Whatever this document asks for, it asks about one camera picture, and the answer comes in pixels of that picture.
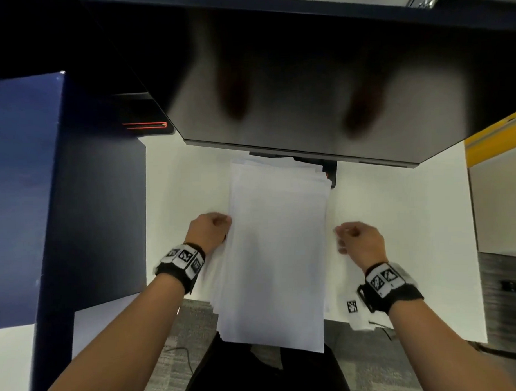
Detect white tag with black marker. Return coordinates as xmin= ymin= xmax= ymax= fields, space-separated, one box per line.
xmin=345 ymin=298 xmax=394 ymax=332

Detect black left wrist tracker band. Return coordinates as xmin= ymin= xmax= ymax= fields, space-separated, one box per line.
xmin=153 ymin=242 xmax=208 ymax=296

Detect person's left hand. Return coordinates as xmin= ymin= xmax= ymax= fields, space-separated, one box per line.
xmin=183 ymin=211 xmax=234 ymax=255

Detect thin black floor cable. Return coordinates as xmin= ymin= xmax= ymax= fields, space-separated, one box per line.
xmin=164 ymin=346 xmax=194 ymax=375

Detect person's black trousers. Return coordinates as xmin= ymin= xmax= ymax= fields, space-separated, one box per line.
xmin=178 ymin=325 xmax=346 ymax=391

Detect thick black cable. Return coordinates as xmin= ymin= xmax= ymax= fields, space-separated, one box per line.
xmin=468 ymin=340 xmax=516 ymax=369

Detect black right wrist tracker band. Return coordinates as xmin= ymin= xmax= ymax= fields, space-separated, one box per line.
xmin=356 ymin=260 xmax=425 ymax=315

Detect black device with red stripe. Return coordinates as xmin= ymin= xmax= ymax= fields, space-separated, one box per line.
xmin=111 ymin=91 xmax=176 ymax=138

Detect yellow panel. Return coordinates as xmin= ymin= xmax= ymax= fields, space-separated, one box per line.
xmin=463 ymin=108 xmax=516 ymax=168

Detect dark blue partition panel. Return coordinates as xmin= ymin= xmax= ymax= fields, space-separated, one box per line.
xmin=0 ymin=68 xmax=155 ymax=391

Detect person's right forearm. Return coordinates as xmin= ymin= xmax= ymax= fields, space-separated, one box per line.
xmin=386 ymin=293 xmax=516 ymax=391

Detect person's left forearm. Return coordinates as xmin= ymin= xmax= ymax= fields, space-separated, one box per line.
xmin=31 ymin=272 xmax=194 ymax=391

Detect stack of white paper sheets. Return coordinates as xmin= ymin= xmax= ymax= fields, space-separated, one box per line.
xmin=205 ymin=154 xmax=338 ymax=358

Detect black computer monitor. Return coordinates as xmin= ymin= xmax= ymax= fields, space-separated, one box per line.
xmin=80 ymin=0 xmax=516 ymax=180

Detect black wrist tracker band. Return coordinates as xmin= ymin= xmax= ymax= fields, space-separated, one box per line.
xmin=153 ymin=242 xmax=208 ymax=296
xmin=356 ymin=260 xmax=425 ymax=315

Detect person's right hand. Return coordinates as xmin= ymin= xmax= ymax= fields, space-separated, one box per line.
xmin=334 ymin=221 xmax=389 ymax=272

